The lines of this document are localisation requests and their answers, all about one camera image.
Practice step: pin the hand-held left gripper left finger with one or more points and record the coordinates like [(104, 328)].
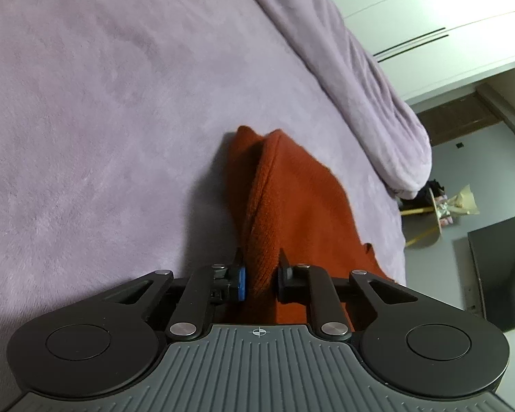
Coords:
[(241, 283)]

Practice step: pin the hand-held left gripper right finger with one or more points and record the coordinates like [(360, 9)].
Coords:
[(285, 283)]

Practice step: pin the rust red button cardigan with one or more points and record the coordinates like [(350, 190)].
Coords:
[(300, 206)]

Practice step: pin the yellow side table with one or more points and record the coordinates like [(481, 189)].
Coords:
[(429, 234)]

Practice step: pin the black cloth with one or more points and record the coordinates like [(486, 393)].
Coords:
[(435, 186)]

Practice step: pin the wrapped flower bouquet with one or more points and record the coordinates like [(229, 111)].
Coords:
[(459, 206)]

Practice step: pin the purple duvet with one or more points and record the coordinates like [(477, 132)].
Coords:
[(347, 94)]

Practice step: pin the purple fleece bed sheet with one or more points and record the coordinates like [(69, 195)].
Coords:
[(90, 137)]

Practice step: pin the black television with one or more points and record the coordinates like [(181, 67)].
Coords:
[(502, 274)]

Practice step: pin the white wardrobe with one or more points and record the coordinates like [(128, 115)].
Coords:
[(433, 8)]

